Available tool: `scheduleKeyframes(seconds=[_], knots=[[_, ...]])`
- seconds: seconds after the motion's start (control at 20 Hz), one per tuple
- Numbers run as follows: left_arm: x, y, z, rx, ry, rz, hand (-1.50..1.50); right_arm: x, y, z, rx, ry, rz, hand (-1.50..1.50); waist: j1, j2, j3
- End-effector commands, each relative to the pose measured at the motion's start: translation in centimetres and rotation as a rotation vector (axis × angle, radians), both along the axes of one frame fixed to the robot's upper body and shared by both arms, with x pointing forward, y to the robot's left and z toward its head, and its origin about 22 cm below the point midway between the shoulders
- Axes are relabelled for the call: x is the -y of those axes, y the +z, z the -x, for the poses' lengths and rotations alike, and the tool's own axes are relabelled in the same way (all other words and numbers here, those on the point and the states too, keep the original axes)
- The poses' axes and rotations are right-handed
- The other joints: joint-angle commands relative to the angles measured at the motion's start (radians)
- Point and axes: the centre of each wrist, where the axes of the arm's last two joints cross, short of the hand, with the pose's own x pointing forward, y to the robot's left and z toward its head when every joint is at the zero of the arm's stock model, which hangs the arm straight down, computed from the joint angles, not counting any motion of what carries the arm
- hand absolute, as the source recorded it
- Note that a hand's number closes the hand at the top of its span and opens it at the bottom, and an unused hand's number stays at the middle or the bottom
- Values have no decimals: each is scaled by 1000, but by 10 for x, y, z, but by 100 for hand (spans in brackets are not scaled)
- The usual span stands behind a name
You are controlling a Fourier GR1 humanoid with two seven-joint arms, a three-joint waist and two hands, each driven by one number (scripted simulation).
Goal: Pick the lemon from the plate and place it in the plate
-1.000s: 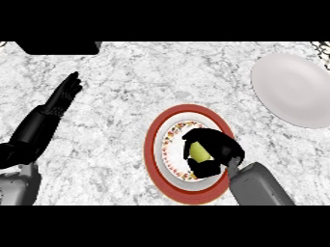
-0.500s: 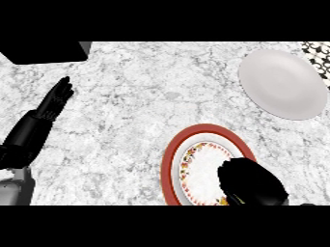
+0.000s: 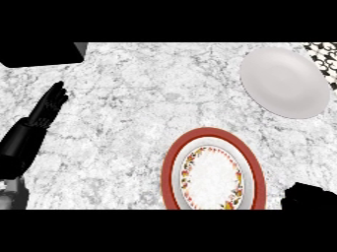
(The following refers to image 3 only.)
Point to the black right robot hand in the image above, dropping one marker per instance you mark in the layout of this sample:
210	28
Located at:
312	199

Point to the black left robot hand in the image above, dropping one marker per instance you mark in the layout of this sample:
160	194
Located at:
47	106

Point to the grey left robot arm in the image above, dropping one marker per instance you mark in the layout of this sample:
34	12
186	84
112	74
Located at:
16	147

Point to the red-rimmed floral plate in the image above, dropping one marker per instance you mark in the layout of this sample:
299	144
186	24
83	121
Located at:
210	174

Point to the plain white plate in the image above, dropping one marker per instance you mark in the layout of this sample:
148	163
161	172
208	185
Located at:
285	82

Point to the black appliance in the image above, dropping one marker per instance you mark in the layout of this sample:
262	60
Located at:
35	54

